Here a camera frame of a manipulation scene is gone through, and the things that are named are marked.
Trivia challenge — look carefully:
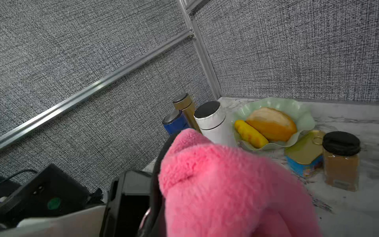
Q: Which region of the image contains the white thermos black lid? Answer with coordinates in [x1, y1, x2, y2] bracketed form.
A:
[194, 100, 237, 147]

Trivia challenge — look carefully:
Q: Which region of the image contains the pink cloth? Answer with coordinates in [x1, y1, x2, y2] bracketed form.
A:
[158, 129, 322, 237]

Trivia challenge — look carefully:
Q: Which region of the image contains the blue thermos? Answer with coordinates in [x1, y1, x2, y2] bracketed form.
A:
[162, 110, 190, 135]

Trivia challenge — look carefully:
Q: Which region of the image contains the yellow banana toy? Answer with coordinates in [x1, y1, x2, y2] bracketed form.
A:
[234, 120, 269, 149]

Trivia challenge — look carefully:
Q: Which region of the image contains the orange bread bun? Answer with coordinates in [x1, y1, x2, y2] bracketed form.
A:
[246, 107, 298, 142]

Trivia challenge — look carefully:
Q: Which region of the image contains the green scalloped plate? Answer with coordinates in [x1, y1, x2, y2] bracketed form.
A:
[228, 97, 316, 152]

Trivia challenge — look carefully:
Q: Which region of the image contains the small brown spice jar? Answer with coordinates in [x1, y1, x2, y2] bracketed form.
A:
[322, 131, 361, 192]

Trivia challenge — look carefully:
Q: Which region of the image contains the gold gradient thermos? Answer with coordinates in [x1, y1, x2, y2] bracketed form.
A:
[172, 93, 201, 132]

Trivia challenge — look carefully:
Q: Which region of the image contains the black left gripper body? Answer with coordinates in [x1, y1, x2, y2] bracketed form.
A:
[99, 170, 153, 237]

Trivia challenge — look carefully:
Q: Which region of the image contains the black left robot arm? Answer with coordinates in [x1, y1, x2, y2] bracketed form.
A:
[1, 164, 151, 237]

